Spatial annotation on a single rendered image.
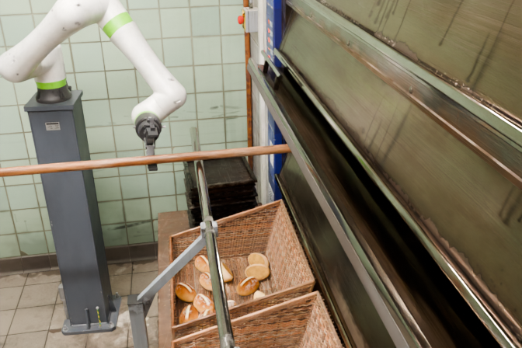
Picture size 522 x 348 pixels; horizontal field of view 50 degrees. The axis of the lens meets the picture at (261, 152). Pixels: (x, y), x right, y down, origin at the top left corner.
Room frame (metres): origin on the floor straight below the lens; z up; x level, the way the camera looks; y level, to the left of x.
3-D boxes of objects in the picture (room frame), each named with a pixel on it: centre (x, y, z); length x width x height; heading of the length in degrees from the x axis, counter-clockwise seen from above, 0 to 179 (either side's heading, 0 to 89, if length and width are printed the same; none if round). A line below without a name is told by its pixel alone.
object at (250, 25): (2.63, 0.04, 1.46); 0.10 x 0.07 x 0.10; 9
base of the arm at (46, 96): (2.36, 0.90, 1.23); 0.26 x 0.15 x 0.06; 5
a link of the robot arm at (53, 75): (2.30, 0.90, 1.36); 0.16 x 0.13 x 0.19; 154
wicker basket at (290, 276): (1.69, 0.11, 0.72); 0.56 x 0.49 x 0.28; 9
